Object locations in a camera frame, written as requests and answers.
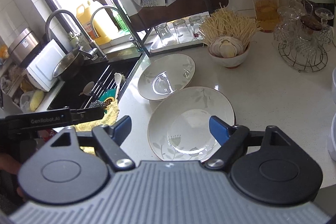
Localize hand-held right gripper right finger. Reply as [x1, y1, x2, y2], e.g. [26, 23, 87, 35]
[205, 115, 288, 169]

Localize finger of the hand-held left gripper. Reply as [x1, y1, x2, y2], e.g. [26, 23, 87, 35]
[70, 108, 105, 123]

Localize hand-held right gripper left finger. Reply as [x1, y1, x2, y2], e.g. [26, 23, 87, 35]
[50, 115, 135, 172]

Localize large floral ceramic plate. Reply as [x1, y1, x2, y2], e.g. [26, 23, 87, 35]
[147, 87, 236, 161]

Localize person's left hand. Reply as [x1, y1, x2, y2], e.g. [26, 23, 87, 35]
[0, 153, 22, 175]

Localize yellow dish cloth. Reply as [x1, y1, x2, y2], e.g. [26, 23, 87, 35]
[68, 101, 120, 156]

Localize plastic bag with corn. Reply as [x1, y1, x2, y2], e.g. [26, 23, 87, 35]
[20, 90, 45, 113]

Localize green flower scrubber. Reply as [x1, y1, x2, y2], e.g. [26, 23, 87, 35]
[101, 88, 117, 109]

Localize wooden spoon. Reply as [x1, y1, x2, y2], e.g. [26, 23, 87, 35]
[79, 81, 95, 96]

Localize black kitchen sink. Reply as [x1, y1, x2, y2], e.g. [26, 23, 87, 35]
[47, 52, 143, 111]

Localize white spoon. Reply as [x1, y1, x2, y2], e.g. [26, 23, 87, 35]
[114, 72, 125, 101]

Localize steel pot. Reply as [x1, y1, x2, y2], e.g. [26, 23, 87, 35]
[52, 48, 84, 80]

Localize white cutting board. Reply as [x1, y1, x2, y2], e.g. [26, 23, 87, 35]
[26, 39, 65, 92]

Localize tall steel faucet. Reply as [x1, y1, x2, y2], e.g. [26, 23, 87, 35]
[45, 9, 107, 60]

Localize white bowl with garlic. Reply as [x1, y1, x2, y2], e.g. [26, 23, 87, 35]
[209, 42, 250, 69]

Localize small floral ceramic plate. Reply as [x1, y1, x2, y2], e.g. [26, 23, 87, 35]
[137, 54, 196, 100]

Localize steel canister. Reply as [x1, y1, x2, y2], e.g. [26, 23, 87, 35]
[8, 27, 40, 67]

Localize garlic bulbs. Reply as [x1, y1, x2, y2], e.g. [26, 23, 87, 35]
[211, 35, 246, 58]

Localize yellow plastic jug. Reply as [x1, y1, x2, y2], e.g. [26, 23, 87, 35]
[76, 1, 118, 44]

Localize metal drip tray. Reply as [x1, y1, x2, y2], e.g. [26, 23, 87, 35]
[150, 22, 210, 54]

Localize slim steel faucet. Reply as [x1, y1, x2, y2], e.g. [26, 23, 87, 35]
[90, 6, 139, 48]

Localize green bottle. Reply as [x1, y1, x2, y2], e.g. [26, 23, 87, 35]
[113, 13, 129, 31]

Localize clear glass tumbler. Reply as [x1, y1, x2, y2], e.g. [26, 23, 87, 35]
[172, 18, 193, 42]
[155, 22, 177, 46]
[188, 15, 204, 37]

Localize cluster of crystal glass cups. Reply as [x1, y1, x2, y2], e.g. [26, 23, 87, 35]
[273, 0, 334, 67]

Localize red-lid glass jar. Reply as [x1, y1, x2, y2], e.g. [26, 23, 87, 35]
[249, 0, 279, 33]

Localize brown-lid glass jar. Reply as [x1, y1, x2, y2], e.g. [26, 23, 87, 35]
[300, 15, 324, 31]

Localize wire cup rack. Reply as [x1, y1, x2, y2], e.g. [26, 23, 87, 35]
[274, 30, 330, 73]

